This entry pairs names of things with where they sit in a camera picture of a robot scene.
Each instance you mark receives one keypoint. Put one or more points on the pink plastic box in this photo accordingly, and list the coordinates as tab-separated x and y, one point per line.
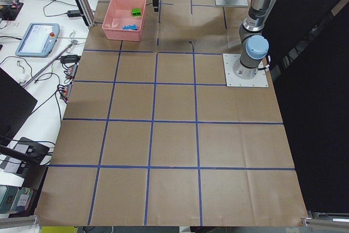
119	14

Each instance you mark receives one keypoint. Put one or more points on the black power adapter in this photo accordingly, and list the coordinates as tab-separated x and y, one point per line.
73	13

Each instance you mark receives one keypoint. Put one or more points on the black monitor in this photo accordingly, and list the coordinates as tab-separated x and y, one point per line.
16	106

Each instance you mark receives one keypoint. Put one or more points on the teach pendant tablet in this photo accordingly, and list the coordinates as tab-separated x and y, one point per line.
39	40

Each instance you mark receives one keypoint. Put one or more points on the green toy block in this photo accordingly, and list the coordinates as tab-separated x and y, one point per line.
136	12

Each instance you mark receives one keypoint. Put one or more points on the blue toy block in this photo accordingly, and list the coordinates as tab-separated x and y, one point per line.
130	27

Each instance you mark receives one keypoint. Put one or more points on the metal rod on desk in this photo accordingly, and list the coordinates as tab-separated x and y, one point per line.
73	42

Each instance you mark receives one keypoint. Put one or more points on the black device on desk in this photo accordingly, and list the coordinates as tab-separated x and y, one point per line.
33	149

